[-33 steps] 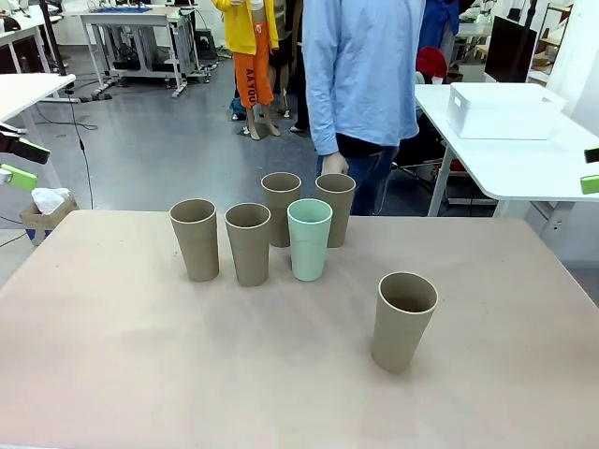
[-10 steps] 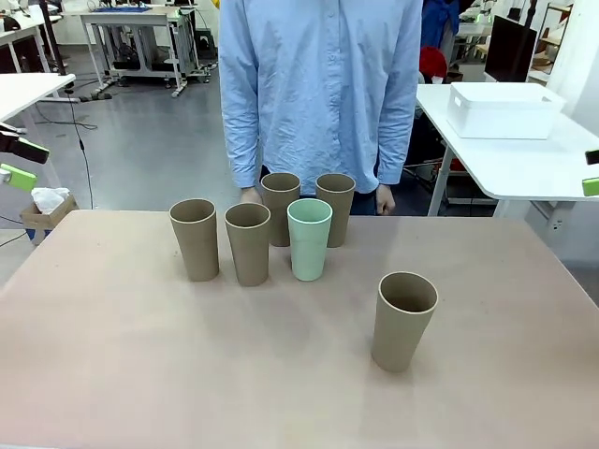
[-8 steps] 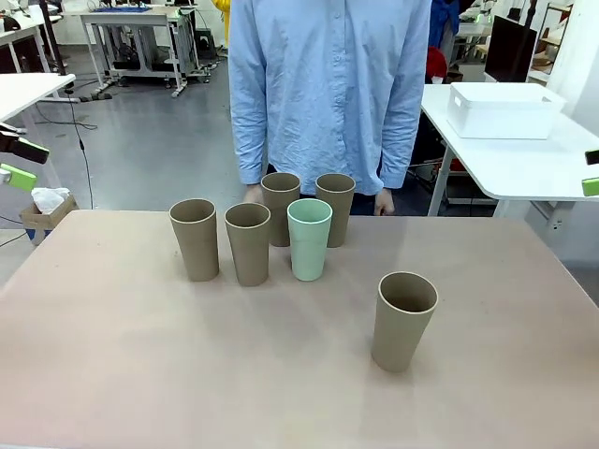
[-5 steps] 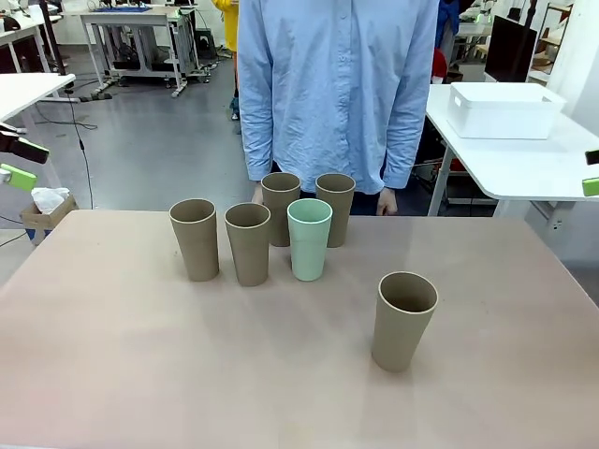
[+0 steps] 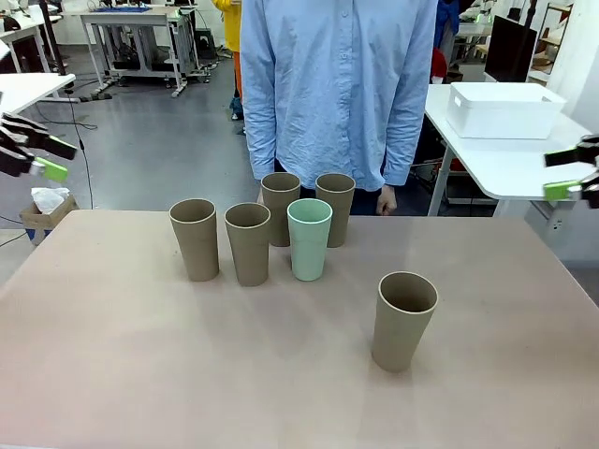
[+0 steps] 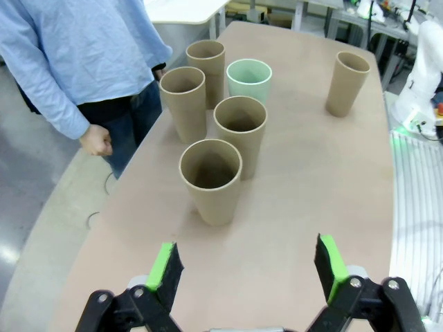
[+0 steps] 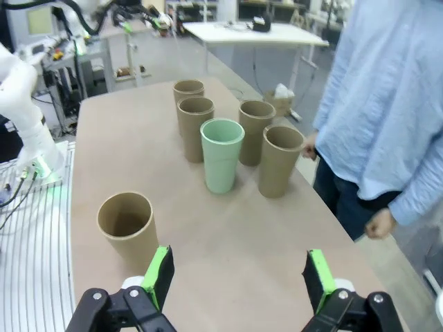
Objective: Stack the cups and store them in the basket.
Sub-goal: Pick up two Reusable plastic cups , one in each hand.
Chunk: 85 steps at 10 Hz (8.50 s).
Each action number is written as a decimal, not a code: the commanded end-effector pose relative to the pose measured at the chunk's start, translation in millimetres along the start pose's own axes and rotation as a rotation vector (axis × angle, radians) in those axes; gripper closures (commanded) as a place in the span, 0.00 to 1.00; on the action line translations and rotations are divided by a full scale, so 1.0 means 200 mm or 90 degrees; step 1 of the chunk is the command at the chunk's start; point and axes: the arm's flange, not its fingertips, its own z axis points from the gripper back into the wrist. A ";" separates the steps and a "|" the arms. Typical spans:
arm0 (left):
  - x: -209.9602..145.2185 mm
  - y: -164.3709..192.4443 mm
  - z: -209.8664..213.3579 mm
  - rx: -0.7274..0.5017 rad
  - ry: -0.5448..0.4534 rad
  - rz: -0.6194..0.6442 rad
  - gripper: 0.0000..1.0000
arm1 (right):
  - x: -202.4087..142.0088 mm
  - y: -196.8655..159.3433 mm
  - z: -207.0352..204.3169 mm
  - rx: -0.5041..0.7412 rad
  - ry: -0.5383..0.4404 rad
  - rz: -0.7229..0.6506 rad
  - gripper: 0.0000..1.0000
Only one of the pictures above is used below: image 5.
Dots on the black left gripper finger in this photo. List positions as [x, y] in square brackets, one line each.
[51, 172]
[51, 142]

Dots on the blue jacket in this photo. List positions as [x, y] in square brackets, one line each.
[449, 23]

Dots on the person's left hand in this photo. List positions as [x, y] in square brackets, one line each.
[387, 200]

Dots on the person's left forearm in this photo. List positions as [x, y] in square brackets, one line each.
[407, 140]

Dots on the crumpled white paper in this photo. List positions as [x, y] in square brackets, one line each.
[49, 198]

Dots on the brown tall cup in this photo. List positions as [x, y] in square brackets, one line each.
[340, 215]
[398, 337]
[199, 252]
[248, 257]
[278, 210]

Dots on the cardboard box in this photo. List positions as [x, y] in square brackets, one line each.
[42, 220]

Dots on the grey metal workbench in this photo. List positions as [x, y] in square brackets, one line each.
[126, 18]

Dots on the red fluffy hat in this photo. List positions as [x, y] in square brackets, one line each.
[437, 63]

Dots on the white desk with black frame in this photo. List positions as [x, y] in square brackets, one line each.
[23, 28]

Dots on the person in blue shirt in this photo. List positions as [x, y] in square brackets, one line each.
[337, 93]

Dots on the black monitor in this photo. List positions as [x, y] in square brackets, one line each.
[510, 47]

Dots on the mannequin yellow jacket orange shorts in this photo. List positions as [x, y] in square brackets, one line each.
[231, 28]

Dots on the black chair frame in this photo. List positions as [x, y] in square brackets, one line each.
[423, 154]

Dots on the person's right forearm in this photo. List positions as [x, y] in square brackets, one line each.
[259, 140]

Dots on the black stand pole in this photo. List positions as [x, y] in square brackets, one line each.
[49, 33]

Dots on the mint green tall cup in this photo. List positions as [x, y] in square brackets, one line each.
[308, 252]

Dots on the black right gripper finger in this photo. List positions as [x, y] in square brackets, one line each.
[566, 156]
[559, 191]

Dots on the wooden shelf unit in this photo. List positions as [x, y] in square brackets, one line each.
[550, 42]

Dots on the white plastic basket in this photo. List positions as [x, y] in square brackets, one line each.
[505, 117]

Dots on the white side table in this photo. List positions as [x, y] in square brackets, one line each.
[505, 163]

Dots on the white desk with legs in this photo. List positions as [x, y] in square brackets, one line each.
[28, 89]

